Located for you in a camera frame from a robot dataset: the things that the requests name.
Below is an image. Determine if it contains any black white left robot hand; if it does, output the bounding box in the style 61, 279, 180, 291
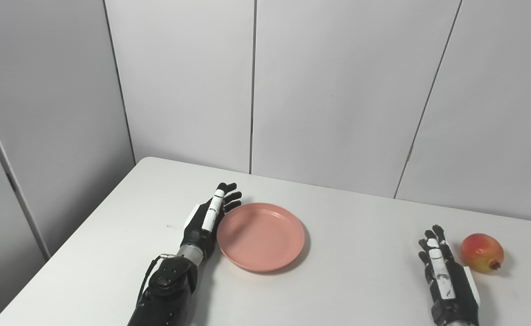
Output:
180, 182, 242, 262

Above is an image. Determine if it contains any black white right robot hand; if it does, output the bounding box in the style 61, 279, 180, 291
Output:
418, 225, 481, 326

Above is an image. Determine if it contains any red yellow pomegranate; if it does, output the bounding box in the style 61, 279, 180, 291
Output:
460, 233, 504, 273

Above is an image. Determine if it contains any pink round plate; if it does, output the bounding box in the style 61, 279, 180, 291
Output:
216, 203, 305, 272

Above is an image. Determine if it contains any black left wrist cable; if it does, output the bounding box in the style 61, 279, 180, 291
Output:
137, 254, 176, 309

